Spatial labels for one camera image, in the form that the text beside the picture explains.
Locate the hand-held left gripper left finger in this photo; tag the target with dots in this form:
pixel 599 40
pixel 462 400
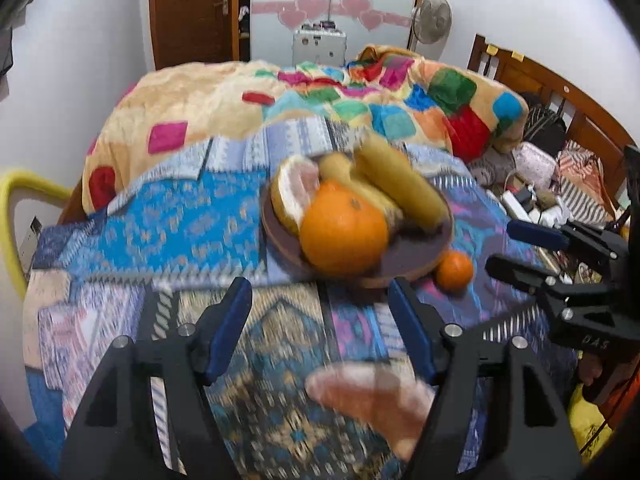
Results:
pixel 230 330

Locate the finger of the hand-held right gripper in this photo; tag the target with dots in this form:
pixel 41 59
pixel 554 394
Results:
pixel 537 234
pixel 520 272

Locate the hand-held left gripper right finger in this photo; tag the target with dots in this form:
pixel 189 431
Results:
pixel 412 330

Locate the small orange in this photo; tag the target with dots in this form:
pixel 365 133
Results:
pixel 454 271

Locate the brown round plate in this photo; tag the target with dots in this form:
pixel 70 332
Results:
pixel 415 260

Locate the large orange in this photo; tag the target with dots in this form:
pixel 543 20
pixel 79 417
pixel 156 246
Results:
pixel 345 232

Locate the yellow banana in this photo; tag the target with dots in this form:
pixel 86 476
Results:
pixel 340 170
pixel 400 185

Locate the person's right hand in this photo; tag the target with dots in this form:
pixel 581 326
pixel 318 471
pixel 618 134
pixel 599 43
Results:
pixel 590 374

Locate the white power strip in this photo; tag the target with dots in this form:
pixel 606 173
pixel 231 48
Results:
pixel 515 205

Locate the striped bag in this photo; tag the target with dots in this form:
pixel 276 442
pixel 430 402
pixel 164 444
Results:
pixel 582 185

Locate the light pink pouch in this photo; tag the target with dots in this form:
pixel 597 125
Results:
pixel 535 162

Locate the grey cloth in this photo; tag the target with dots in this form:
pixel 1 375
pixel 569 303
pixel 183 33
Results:
pixel 492 170

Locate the yellow plastic bag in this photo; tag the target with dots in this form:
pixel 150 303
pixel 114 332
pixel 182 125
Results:
pixel 590 425

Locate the black bag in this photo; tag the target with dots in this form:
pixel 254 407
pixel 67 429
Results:
pixel 545 130

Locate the blue patterned bedsheet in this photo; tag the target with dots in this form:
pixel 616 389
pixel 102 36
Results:
pixel 175 220

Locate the wooden headboard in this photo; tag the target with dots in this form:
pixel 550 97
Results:
pixel 590 120

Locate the colourful patchwork blanket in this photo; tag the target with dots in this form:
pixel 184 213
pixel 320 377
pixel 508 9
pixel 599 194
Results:
pixel 200 95

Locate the standing fan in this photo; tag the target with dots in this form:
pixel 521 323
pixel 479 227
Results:
pixel 432 17

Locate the white appliance box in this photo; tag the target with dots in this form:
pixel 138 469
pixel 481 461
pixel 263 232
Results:
pixel 320 49

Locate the small jars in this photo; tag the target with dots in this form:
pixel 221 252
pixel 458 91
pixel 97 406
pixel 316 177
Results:
pixel 320 26

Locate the pink heart stickers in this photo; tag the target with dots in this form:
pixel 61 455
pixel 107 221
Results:
pixel 310 6

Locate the brown wooden door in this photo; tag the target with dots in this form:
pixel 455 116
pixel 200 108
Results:
pixel 190 10

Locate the dark hanging cloth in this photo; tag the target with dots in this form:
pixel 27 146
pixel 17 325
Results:
pixel 4 60

